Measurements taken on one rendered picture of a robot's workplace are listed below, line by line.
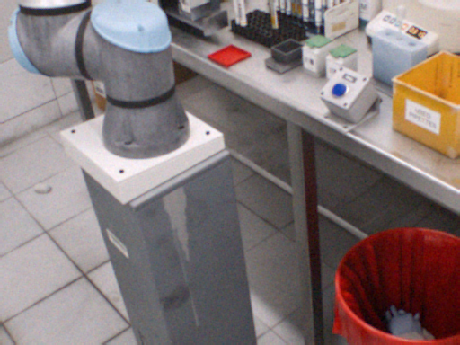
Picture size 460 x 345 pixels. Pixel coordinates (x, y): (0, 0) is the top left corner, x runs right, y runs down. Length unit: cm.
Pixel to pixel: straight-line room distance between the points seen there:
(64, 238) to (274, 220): 75
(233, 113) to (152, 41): 139
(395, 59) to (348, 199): 80
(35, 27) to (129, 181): 28
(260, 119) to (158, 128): 129
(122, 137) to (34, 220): 151
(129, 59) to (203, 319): 56
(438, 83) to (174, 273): 58
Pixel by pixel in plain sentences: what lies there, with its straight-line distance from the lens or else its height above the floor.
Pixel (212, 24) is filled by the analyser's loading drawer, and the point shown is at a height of 92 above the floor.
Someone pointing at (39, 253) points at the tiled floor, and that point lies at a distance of 243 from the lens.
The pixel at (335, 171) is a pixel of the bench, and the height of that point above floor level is 27.
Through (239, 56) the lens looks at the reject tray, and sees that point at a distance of 144.
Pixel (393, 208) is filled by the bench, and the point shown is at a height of 27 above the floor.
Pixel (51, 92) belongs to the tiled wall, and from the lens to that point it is 310.
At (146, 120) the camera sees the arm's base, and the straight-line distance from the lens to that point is 108.
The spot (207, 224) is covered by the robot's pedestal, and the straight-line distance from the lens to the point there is 120.
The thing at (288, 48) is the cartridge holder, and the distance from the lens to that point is 142.
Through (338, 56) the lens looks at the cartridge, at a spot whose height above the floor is 94.
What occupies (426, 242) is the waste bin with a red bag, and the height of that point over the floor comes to 42.
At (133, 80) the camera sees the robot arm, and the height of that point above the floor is 105.
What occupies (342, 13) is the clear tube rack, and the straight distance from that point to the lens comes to 149.
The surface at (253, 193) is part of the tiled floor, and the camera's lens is 244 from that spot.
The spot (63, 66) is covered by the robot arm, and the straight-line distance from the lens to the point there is 110.
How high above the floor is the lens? 154
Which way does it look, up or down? 37 degrees down
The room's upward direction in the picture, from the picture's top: 8 degrees counter-clockwise
